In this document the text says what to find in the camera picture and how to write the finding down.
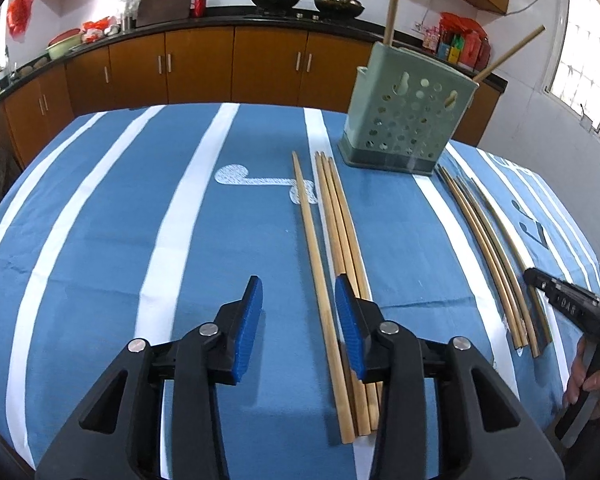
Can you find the red plastic bag on wall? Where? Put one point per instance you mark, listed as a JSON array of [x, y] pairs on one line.
[[18, 18]]

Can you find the dark red thermos flask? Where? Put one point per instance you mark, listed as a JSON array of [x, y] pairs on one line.
[[483, 55]]

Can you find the red bag over thermoses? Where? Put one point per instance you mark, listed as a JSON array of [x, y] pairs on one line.
[[451, 24]]

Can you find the wooden lower cabinets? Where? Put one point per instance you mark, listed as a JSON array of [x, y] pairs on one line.
[[216, 64]]

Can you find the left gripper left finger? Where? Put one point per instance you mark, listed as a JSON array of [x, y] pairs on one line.
[[114, 432]]

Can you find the red bottle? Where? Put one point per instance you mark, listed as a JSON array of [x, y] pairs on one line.
[[199, 8]]

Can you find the black lidded wok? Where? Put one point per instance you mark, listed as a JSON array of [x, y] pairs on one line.
[[339, 10]]

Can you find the green perforated utensil holder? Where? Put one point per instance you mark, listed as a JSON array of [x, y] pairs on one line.
[[404, 109]]

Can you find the black countertop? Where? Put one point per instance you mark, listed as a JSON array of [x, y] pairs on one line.
[[219, 16]]

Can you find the gas stove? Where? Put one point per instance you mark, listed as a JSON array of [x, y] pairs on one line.
[[296, 14]]

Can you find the colourful boxes on counter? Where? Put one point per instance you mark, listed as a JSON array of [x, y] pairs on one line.
[[450, 47]]

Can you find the right window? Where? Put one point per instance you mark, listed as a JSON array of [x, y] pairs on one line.
[[573, 73]]

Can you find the dark wooden cutting board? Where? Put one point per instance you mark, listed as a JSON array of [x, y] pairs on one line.
[[151, 12]]

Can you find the blue white striped tablecloth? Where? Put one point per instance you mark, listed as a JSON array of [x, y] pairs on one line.
[[141, 223]]

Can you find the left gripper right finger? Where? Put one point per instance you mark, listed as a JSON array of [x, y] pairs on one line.
[[483, 430]]

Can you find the red plastic bag on counter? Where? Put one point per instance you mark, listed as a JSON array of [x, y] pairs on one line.
[[94, 30]]

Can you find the green basin with red lid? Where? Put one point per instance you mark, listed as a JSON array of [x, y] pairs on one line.
[[62, 43]]

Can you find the pink packaged item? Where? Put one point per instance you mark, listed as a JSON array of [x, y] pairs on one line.
[[431, 39]]

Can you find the person's right hand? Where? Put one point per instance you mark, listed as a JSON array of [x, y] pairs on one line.
[[578, 382]]

